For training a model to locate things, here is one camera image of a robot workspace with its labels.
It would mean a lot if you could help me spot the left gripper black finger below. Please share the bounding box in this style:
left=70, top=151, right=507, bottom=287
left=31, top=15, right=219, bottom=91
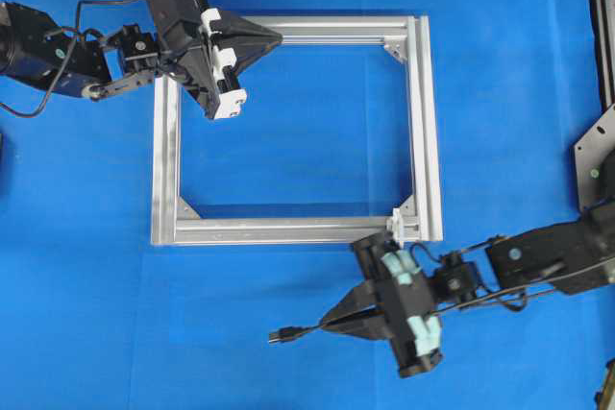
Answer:
left=221, top=36, right=283, bottom=76
left=215, top=11, right=283, bottom=43

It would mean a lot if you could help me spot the right black taped gripper body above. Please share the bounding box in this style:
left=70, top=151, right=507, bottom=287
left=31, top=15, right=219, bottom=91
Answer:
left=351, top=231, right=442, bottom=378

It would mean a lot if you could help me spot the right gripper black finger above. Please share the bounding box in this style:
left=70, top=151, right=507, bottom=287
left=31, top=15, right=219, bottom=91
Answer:
left=319, top=280, right=384, bottom=326
left=321, top=309, right=393, bottom=341

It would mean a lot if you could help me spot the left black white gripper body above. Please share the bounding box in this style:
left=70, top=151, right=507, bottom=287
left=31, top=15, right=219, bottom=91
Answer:
left=147, top=0, right=247, bottom=120

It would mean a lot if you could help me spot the black USB cable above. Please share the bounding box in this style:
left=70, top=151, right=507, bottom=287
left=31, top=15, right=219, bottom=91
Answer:
left=267, top=279, right=615, bottom=347

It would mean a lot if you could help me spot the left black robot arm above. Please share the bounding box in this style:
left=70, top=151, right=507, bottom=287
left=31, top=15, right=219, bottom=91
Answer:
left=1, top=0, right=283, bottom=120

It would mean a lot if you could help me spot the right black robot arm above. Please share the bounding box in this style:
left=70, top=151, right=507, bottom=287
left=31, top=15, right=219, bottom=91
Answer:
left=318, top=202, right=614, bottom=377

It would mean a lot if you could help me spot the yellowish object bottom right corner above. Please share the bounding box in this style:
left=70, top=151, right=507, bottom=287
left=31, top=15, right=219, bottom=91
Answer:
left=594, top=358, right=615, bottom=410

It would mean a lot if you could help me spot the white plastic string loop clip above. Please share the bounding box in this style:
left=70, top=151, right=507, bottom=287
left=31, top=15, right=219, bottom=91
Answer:
left=386, top=208, right=421, bottom=247

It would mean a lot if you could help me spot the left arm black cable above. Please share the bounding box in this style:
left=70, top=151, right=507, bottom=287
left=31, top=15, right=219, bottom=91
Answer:
left=0, top=0, right=156, bottom=118

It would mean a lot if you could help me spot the square aluminium extrusion frame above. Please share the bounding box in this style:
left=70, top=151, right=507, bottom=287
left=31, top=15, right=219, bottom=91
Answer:
left=151, top=15, right=443, bottom=246

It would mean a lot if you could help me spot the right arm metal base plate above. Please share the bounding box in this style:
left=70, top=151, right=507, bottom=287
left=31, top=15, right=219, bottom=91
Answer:
left=573, top=105, right=614, bottom=212

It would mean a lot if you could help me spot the black metal rail right edge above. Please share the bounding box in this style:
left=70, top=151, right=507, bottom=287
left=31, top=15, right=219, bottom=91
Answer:
left=589, top=0, right=614, bottom=112

